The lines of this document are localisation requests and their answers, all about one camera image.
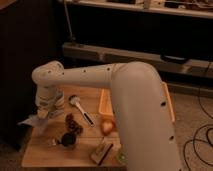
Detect grey towel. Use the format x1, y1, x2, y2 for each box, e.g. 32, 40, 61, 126
18, 109, 65, 129

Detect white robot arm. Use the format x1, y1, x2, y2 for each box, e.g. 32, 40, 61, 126
32, 61, 182, 171

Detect white bowl with blue lid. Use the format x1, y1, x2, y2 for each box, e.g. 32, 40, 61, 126
55, 91, 65, 109

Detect brown grape bunch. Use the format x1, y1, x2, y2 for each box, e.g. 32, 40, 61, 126
65, 114, 83, 135

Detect small black metal pot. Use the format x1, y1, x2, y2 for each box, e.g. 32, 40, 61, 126
54, 132, 77, 149

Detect orange plastic bin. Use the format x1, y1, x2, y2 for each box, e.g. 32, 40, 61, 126
98, 82, 175, 122

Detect yellow onion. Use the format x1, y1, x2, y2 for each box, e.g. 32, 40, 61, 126
101, 121, 115, 135

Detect wooden block brush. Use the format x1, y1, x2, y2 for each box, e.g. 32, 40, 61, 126
90, 139, 113, 166

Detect grey metal pole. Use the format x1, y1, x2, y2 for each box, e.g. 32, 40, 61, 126
63, 0, 76, 44

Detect green round object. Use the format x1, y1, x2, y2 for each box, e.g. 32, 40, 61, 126
116, 148, 126, 165

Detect black device on shelf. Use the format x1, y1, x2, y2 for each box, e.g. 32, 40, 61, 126
160, 55, 189, 64

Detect low grey shelf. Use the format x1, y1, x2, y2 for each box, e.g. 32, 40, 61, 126
62, 42, 213, 79

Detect upper cluttered shelf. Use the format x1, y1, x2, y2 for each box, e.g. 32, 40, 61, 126
57, 0, 213, 19

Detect black floor cables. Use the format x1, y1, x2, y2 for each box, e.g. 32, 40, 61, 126
182, 61, 213, 171

